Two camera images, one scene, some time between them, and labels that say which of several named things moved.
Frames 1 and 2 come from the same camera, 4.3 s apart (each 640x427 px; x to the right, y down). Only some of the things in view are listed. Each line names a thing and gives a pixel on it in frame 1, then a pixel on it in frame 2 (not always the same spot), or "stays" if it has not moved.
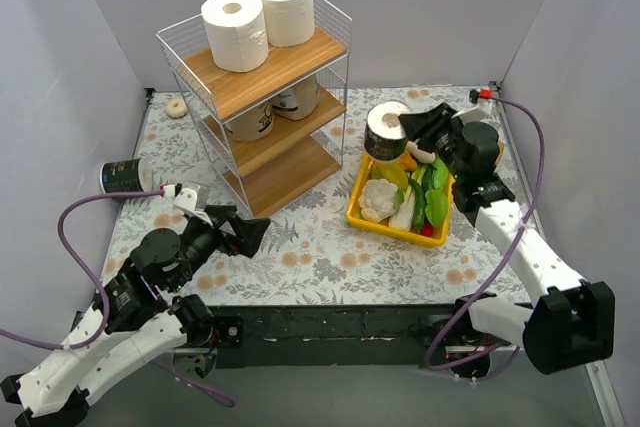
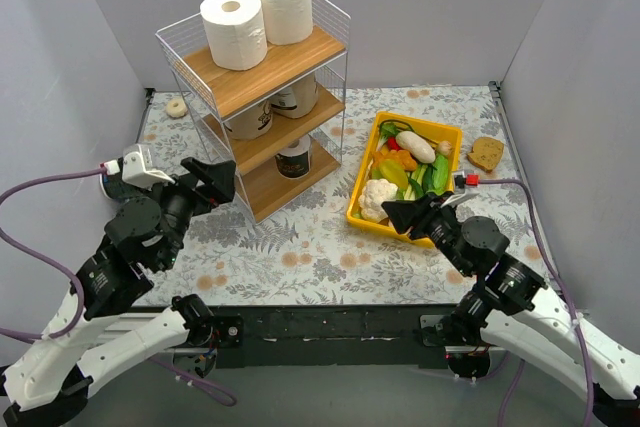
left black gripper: [228, 229] -> [193, 192]
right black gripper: [432, 125] -> [427, 217]
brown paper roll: [252, 125] stays
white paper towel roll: [237, 30] stays
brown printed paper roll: [299, 100] stays
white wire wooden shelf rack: [276, 128] stays
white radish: [422, 155] stays
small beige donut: [178, 111] stays
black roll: [385, 136] -> [295, 161]
